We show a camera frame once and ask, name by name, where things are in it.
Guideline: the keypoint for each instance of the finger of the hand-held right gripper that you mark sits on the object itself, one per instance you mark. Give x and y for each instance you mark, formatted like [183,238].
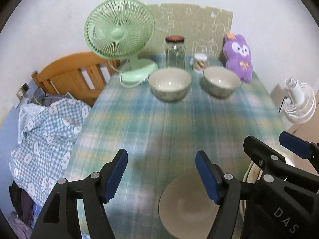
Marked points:
[264,154]
[296,144]

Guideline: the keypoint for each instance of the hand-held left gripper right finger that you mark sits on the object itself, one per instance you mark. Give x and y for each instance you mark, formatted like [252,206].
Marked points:
[206,176]

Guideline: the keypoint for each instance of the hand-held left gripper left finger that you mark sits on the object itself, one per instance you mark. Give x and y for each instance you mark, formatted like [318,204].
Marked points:
[116,176]

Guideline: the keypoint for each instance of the large yellow floral plate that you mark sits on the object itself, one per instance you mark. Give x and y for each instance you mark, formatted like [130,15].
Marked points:
[254,173]

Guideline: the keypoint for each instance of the cream floral bowl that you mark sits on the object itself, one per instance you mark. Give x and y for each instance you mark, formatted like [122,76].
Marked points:
[221,79]
[184,209]
[169,82]

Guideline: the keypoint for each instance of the white clip fan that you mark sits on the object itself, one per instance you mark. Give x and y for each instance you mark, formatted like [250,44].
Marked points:
[299,104]

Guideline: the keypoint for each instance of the plaid tablecloth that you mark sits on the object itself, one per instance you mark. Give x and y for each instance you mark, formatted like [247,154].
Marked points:
[162,129]

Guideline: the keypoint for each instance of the blue checked printed blanket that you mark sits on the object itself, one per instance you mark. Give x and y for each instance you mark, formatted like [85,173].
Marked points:
[44,139]

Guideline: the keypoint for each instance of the dark cloth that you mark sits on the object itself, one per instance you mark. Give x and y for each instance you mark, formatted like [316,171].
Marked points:
[21,201]

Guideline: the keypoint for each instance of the purple plush toy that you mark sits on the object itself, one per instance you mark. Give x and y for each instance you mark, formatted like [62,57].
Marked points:
[239,54]

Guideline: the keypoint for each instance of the grey plaid cloth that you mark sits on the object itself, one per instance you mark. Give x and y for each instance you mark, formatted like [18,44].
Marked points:
[47,98]

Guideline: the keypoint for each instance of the cotton swab container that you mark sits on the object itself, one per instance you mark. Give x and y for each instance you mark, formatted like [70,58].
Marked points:
[200,63]

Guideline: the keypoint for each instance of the wooden bed headboard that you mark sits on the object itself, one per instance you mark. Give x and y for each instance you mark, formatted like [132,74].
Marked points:
[67,72]

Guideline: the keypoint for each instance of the glass jar with red lid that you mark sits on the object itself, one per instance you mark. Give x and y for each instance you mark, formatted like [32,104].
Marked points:
[175,52]

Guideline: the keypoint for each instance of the green desk fan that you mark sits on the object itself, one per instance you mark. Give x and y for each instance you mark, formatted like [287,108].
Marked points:
[117,33]

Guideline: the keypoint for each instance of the wall socket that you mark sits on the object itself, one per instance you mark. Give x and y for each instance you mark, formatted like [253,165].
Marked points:
[23,89]

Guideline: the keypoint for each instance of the green patterned wall board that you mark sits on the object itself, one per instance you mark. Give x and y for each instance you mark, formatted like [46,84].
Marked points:
[189,22]

